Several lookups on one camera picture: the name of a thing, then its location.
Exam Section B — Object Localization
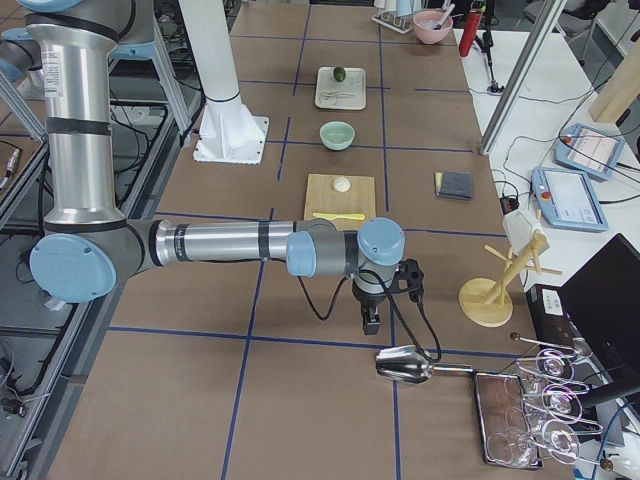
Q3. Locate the blue teach pendant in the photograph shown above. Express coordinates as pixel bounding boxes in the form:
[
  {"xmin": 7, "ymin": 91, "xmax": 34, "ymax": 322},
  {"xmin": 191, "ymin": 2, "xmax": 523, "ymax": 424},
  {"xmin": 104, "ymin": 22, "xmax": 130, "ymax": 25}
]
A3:
[
  {"xmin": 531, "ymin": 167, "xmax": 609, "ymax": 232},
  {"xmin": 554, "ymin": 123, "xmax": 625, "ymax": 181}
]

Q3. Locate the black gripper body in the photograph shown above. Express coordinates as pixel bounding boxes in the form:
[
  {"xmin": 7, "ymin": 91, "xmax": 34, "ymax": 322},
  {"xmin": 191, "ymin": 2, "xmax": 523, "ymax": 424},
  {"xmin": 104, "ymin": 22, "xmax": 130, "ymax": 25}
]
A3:
[{"xmin": 352, "ymin": 280, "xmax": 386, "ymax": 314}]

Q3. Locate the far blue teach pendant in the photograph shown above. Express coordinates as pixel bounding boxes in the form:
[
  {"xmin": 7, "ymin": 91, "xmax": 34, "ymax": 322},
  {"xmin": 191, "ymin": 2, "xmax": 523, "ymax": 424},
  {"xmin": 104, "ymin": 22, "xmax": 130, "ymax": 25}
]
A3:
[{"xmin": 554, "ymin": 123, "xmax": 625, "ymax": 181}]

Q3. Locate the grey folded cloth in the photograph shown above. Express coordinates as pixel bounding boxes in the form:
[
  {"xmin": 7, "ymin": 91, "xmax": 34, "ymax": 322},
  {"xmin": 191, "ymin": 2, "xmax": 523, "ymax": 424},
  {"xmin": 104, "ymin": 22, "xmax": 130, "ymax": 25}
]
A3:
[{"xmin": 434, "ymin": 171, "xmax": 474, "ymax": 200}]

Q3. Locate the pink bowl with ice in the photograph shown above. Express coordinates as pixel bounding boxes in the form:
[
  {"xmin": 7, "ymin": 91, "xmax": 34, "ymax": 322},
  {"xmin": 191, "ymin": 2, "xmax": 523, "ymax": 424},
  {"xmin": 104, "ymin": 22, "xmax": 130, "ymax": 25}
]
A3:
[{"xmin": 412, "ymin": 10, "xmax": 453, "ymax": 45}]

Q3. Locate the light green bowl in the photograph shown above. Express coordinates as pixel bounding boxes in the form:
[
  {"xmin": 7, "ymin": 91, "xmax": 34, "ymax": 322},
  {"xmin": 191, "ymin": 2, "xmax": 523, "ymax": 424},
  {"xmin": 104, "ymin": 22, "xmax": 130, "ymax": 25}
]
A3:
[{"xmin": 319, "ymin": 121, "xmax": 356, "ymax": 151}]

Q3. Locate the tray with glasses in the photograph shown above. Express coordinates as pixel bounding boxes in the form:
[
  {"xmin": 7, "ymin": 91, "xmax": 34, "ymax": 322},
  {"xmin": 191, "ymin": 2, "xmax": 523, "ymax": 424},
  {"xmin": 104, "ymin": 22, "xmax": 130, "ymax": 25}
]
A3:
[{"xmin": 473, "ymin": 342, "xmax": 603, "ymax": 470}]

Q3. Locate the black monitor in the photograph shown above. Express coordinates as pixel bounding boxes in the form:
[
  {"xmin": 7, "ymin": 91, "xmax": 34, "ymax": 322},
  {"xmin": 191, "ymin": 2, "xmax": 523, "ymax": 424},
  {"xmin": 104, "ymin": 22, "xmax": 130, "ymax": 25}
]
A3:
[{"xmin": 560, "ymin": 233, "xmax": 639, "ymax": 377}]

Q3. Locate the wooden mug tree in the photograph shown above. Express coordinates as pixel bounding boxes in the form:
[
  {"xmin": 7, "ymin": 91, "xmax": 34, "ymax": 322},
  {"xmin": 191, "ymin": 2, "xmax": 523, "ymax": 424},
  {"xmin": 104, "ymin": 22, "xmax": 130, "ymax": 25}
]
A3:
[{"xmin": 458, "ymin": 229, "xmax": 562, "ymax": 328}]

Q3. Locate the metal scoop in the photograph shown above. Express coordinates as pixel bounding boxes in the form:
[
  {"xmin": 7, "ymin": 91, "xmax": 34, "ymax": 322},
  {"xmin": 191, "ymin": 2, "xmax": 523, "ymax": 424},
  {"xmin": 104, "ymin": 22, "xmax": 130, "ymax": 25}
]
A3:
[{"xmin": 375, "ymin": 345, "xmax": 474, "ymax": 384}]

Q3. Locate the wooden cutting board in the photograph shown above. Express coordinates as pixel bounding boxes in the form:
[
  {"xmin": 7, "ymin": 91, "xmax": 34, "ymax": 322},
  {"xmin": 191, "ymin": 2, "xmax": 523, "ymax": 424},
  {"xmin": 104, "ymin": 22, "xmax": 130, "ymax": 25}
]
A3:
[{"xmin": 304, "ymin": 174, "xmax": 377, "ymax": 230}]

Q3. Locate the near blue teach pendant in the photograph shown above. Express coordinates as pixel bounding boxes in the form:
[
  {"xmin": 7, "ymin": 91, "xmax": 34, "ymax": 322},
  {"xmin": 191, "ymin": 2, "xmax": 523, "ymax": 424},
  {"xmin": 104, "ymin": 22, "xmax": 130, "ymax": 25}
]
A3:
[{"xmin": 531, "ymin": 167, "xmax": 609, "ymax": 232}]

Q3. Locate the cream bear tray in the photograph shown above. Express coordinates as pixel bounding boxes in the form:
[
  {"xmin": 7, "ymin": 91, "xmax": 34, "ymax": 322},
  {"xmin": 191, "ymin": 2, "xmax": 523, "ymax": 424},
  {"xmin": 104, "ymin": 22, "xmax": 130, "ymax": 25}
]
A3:
[{"xmin": 314, "ymin": 66, "xmax": 366, "ymax": 111}]

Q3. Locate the red bottle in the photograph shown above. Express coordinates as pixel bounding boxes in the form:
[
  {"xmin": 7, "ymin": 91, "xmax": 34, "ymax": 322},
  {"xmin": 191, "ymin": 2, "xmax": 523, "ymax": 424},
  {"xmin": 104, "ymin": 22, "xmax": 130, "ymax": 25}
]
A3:
[{"xmin": 459, "ymin": 7, "xmax": 484, "ymax": 57}]

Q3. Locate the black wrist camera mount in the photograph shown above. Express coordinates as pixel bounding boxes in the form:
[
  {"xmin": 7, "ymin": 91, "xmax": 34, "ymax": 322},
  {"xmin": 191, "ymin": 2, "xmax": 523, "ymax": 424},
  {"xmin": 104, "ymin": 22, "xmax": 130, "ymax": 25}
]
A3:
[{"xmin": 389, "ymin": 259, "xmax": 424, "ymax": 304}]

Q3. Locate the green lime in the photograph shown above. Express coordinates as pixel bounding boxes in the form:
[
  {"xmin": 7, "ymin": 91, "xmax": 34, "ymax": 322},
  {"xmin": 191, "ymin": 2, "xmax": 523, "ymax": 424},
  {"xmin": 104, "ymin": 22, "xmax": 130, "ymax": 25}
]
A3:
[{"xmin": 333, "ymin": 67, "xmax": 346, "ymax": 82}]

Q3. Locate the white pedestal column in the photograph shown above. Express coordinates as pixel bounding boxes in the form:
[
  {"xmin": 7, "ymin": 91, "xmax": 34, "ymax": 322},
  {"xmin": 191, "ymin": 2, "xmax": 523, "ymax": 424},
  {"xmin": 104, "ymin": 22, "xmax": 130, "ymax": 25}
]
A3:
[{"xmin": 179, "ymin": 0, "xmax": 269, "ymax": 165}]

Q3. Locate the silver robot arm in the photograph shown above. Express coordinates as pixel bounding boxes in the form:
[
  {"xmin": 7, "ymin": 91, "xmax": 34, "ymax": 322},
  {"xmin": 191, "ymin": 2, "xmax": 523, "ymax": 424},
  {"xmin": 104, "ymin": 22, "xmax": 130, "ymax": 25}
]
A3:
[{"xmin": 25, "ymin": 1, "xmax": 410, "ymax": 334}]

